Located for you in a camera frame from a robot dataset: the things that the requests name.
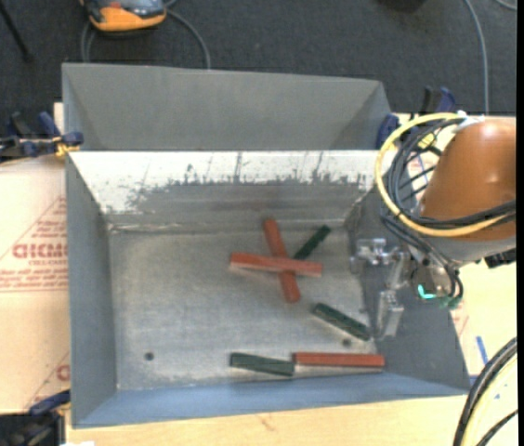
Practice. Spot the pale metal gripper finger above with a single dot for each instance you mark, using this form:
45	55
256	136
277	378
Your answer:
375	254
389	314

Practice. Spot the dark green flat block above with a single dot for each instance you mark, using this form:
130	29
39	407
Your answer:
341	321
313	242
262	364

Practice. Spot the red-brown flat block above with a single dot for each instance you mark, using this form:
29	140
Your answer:
276	237
262	263
336	360

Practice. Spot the grey metal bin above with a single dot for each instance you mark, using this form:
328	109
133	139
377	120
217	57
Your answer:
197	305

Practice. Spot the brown cardboard board red print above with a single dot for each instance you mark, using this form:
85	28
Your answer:
20	295

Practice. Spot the black cylinder on white bracket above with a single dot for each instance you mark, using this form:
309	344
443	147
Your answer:
501	257

